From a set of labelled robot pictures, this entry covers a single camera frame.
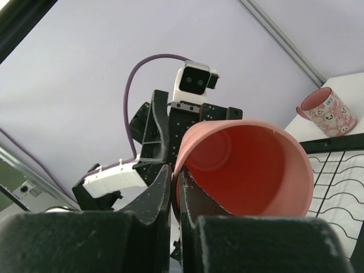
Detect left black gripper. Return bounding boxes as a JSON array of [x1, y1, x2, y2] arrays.
[[130, 90, 243, 186]]

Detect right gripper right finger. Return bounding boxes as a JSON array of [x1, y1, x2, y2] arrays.
[[178, 167, 354, 272]]

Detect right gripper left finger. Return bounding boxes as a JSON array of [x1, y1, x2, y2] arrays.
[[1, 165, 172, 272]]

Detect salmon pink plastic tumbler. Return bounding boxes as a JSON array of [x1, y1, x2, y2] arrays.
[[173, 119, 313, 217]]

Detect pink ghost pattern mug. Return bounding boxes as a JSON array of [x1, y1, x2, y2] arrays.
[[296, 87, 357, 137]]

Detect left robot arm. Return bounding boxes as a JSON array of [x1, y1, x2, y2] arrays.
[[72, 90, 243, 210]]

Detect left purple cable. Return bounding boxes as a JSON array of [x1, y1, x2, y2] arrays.
[[0, 53, 191, 200]]

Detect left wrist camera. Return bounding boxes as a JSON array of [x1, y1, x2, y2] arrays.
[[172, 60, 220, 105]]

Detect black wire dish rack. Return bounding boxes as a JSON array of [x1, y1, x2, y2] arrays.
[[301, 133, 363, 259]]

